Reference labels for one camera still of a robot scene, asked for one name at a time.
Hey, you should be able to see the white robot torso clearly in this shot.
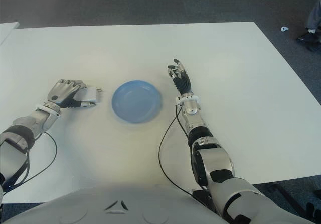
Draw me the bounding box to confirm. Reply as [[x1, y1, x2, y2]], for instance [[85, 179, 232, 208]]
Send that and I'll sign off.
[[5, 182, 299, 224]]

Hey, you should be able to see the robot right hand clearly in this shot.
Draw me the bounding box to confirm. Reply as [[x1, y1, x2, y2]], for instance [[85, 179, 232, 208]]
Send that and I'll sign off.
[[166, 58, 193, 96]]

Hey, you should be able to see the black shoe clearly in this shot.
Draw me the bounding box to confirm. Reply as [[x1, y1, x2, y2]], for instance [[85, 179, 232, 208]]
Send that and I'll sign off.
[[297, 32, 318, 43]]

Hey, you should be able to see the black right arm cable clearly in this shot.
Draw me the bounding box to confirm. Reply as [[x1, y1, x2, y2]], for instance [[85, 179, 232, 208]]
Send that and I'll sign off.
[[158, 105, 194, 194]]

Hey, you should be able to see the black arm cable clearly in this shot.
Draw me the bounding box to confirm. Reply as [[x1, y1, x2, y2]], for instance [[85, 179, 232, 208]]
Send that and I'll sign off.
[[5, 131, 58, 188], [158, 105, 194, 194]]

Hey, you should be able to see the black table leg frame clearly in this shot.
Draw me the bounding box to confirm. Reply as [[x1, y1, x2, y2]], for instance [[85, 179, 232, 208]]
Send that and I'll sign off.
[[265, 182, 321, 219]]

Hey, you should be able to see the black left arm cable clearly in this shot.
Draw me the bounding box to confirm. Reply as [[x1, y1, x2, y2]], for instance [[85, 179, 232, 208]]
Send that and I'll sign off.
[[5, 131, 58, 188]]

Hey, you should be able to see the white side table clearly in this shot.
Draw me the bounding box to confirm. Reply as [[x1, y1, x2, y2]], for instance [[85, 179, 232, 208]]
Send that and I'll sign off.
[[0, 21, 20, 45]]

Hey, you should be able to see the grey trousered person leg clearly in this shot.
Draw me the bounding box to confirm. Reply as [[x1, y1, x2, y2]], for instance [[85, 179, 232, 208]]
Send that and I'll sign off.
[[306, 2, 321, 31]]

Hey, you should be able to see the blue round plate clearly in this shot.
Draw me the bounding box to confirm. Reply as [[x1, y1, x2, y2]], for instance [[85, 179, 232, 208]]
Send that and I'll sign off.
[[111, 80, 163, 124]]

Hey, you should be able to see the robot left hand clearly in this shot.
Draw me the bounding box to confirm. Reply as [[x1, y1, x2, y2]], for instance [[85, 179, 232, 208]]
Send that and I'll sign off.
[[44, 79, 97, 109]]

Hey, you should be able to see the white cube charger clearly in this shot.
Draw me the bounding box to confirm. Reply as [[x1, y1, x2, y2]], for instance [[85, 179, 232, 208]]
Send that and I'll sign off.
[[77, 87, 103, 103]]

